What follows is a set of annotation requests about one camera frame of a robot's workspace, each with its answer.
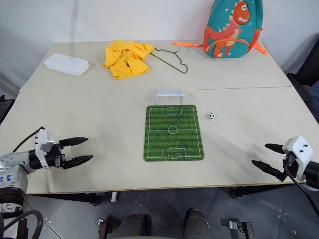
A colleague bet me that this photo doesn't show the green soccer field mat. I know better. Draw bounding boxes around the green soccer field mat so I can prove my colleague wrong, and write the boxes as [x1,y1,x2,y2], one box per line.
[143,104,205,162]

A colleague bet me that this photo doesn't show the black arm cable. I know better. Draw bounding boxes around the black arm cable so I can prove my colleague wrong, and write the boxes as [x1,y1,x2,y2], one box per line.
[284,152,319,219]
[11,126,45,153]

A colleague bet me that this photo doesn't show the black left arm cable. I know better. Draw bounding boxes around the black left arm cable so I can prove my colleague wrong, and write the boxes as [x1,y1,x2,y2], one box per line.
[11,126,45,153]

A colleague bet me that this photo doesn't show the olive wire clothes hanger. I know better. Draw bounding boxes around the olive wire clothes hanger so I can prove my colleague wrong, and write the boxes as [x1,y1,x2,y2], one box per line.
[149,46,190,74]

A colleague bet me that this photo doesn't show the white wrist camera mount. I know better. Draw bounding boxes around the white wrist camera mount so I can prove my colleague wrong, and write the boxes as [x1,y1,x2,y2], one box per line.
[35,126,57,169]
[282,136,314,182]

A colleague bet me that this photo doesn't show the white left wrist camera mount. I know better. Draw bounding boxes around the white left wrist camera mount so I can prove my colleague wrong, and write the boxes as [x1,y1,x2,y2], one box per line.
[35,126,57,169]

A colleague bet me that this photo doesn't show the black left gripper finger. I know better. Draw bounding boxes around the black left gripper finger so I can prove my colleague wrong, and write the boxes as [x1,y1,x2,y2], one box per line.
[59,136,89,147]
[63,155,94,170]

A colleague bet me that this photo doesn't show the black table frame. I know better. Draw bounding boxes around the black table frame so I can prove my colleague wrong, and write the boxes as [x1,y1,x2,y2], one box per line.
[26,183,295,206]

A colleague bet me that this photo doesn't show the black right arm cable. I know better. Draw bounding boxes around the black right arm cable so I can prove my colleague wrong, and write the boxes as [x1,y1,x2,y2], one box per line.
[284,152,319,219]

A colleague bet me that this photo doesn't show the metal foot clamp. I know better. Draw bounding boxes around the metal foot clamp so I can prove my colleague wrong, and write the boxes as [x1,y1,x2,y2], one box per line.
[96,216,113,239]
[221,217,255,239]

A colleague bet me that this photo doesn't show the yellow crumpled garment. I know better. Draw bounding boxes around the yellow crumpled garment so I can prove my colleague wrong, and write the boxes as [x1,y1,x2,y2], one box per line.
[102,39,156,80]

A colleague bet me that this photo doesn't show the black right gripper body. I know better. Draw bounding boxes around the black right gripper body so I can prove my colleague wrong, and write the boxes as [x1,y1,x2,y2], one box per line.
[281,152,300,180]

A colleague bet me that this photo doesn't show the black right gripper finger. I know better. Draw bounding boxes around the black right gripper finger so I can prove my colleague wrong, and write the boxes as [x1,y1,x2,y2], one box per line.
[264,143,285,154]
[251,160,287,182]

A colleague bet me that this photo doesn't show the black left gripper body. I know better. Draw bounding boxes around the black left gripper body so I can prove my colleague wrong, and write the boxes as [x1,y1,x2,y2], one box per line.
[43,145,67,170]

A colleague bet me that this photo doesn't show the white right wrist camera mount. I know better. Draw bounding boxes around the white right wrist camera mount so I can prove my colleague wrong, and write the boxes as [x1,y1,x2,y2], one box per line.
[282,136,314,182]

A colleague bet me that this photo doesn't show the dark monitor edge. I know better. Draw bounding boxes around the dark monitor edge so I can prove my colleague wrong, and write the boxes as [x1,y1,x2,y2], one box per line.
[0,95,15,125]

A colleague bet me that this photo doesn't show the dark rounded robot knee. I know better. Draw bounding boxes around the dark rounded robot knee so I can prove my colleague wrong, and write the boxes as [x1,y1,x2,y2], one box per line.
[183,208,210,239]

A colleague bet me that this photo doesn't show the white miniature goal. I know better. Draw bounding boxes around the white miniature goal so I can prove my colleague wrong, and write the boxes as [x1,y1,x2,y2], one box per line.
[155,88,186,105]

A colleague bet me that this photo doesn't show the teal dinosaur backpack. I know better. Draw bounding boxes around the teal dinosaur backpack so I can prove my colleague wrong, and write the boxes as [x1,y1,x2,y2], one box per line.
[172,0,270,59]

